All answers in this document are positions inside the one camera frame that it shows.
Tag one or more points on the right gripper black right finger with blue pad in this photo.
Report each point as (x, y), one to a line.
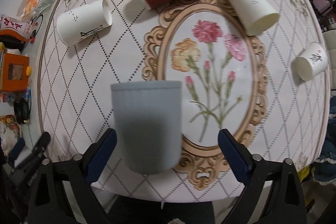
(285, 202)

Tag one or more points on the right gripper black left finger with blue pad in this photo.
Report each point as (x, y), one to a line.
(49, 202)

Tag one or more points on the grey ribbed cup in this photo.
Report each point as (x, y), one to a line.
(148, 120)

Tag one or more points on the white paper cup right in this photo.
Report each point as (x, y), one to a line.
(311, 62)

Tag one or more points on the white paper cup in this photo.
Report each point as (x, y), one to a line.
(256, 16)
(82, 22)
(311, 62)

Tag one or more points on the white paper cup left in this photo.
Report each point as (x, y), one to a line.
(82, 22)

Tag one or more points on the white paper cup centre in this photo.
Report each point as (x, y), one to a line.
(256, 16)

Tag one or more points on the black handheld device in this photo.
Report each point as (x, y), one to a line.
(24, 171)

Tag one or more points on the floral patterned tablecloth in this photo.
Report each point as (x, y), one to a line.
(246, 84)

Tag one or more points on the orange box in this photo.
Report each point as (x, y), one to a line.
(14, 77)

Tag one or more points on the red white snack bag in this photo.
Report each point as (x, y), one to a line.
(15, 28)

